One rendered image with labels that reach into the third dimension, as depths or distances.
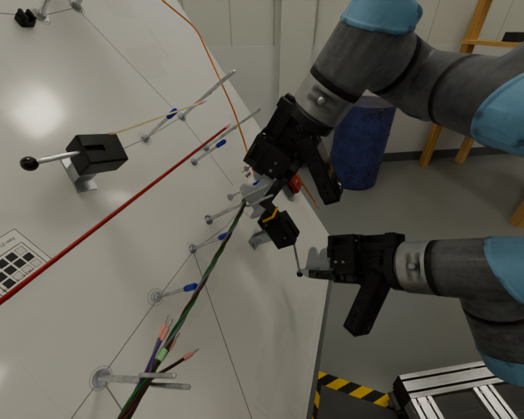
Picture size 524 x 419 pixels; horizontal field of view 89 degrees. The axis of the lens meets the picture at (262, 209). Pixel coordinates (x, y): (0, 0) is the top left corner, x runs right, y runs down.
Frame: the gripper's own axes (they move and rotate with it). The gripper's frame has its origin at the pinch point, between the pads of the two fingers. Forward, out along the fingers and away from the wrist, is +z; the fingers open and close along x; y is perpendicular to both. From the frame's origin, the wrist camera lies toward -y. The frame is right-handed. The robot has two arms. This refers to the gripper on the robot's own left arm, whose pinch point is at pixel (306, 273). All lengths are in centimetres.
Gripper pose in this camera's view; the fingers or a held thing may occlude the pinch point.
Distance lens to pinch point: 57.4
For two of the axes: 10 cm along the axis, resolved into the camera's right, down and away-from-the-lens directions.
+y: 0.3, -9.8, 2.0
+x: -8.0, -1.5, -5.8
